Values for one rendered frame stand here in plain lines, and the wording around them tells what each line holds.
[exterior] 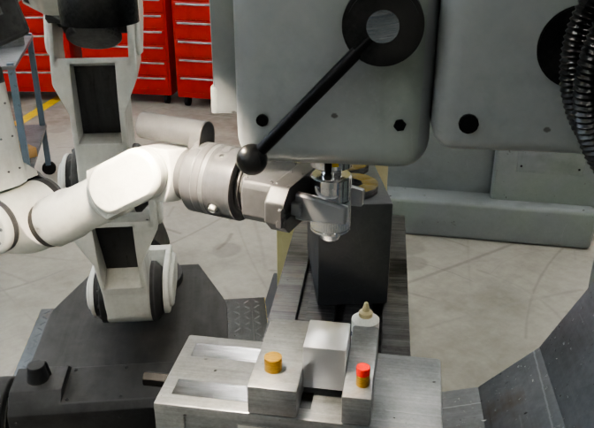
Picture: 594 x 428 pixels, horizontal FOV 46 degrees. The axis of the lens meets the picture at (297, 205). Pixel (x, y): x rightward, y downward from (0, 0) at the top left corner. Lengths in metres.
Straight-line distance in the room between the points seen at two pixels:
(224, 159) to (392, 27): 0.30
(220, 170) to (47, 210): 0.28
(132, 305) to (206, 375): 0.77
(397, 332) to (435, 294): 1.93
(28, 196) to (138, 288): 0.64
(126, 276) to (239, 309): 0.60
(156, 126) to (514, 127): 0.44
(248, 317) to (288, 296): 0.91
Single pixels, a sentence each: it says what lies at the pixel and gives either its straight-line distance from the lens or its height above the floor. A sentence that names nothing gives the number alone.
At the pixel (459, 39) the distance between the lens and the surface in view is 0.64.
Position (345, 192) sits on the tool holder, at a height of 1.25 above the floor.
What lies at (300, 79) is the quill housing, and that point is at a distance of 0.67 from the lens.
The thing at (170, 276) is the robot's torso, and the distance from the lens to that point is 1.72.
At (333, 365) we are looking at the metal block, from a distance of 0.88.
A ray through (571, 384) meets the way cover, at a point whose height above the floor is 0.98.
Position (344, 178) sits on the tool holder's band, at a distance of 0.79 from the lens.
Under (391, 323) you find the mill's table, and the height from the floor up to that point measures 0.92.
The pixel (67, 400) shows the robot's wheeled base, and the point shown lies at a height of 0.59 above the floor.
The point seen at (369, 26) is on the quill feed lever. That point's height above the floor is 1.46.
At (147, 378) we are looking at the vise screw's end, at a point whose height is 0.97.
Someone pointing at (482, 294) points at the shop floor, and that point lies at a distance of 3.12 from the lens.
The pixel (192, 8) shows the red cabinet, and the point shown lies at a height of 0.77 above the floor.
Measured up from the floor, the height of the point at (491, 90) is 1.40.
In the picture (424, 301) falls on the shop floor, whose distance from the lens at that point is 3.02.
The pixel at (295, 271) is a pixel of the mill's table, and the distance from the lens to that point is 1.31.
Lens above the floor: 1.56
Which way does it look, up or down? 24 degrees down
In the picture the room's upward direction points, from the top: straight up
